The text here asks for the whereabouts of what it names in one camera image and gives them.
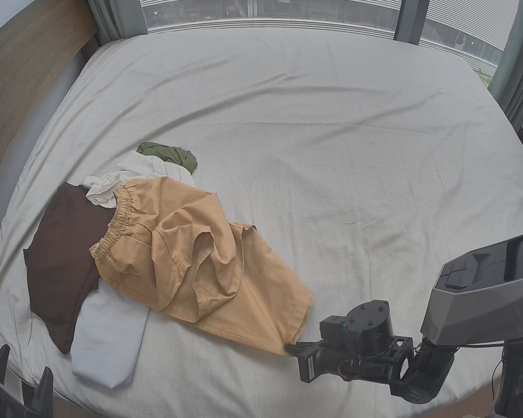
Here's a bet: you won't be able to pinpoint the cream white garment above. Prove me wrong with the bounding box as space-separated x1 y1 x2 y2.
83 151 196 210

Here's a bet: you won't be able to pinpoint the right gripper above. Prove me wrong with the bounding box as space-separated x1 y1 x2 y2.
298 340 354 383

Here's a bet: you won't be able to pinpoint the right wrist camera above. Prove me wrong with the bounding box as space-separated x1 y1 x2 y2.
319 315 347 344

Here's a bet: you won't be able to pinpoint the dark brown garment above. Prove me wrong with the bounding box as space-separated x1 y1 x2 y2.
24 182 117 355

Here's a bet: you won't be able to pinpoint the pale grey garment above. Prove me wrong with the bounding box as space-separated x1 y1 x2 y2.
71 280 151 390

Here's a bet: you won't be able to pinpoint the grey-green curtain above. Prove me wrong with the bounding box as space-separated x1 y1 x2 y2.
487 0 523 130
78 0 150 48

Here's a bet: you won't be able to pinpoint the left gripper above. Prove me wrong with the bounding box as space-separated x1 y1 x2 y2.
0 344 55 418

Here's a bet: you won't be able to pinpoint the olive green garment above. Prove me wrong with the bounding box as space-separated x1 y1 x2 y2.
137 141 198 174

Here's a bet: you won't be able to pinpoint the bed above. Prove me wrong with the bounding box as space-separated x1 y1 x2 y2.
0 0 523 418

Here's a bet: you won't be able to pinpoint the tan shorts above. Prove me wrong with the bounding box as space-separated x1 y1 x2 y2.
89 176 315 358

